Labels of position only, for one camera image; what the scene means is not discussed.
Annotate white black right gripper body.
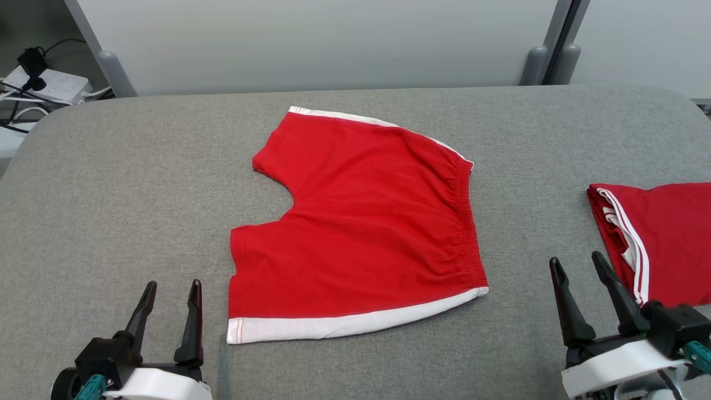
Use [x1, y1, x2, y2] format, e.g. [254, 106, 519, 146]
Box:
[560, 332, 689, 399]

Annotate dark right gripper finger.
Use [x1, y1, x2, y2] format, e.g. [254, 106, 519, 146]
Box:
[590, 251, 650, 336]
[549, 256, 597, 348]

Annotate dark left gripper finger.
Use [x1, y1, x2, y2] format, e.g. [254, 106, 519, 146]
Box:
[173, 279, 205, 368]
[113, 281, 158, 365]

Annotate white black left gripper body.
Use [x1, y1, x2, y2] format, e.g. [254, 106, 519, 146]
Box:
[102, 364, 213, 400]

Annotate red white Bulls jersey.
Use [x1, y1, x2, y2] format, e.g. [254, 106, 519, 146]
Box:
[587, 182, 711, 308]

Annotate red shorts white stripes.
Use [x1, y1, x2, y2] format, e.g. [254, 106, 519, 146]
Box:
[226, 106, 490, 346]

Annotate white power strip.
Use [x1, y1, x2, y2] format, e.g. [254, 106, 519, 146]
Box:
[2, 66, 93, 106]

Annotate black power plug adapter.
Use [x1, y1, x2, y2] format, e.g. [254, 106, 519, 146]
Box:
[16, 47, 49, 93]

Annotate right camera cable teal plug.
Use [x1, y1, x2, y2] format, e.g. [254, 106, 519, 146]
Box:
[683, 340, 711, 374]

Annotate grey partition post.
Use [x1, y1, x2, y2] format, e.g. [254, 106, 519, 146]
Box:
[97, 50, 138, 99]
[549, 43, 583, 86]
[519, 44, 550, 87]

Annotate tangled black white floor cables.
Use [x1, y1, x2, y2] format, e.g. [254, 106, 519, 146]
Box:
[0, 37, 116, 135]

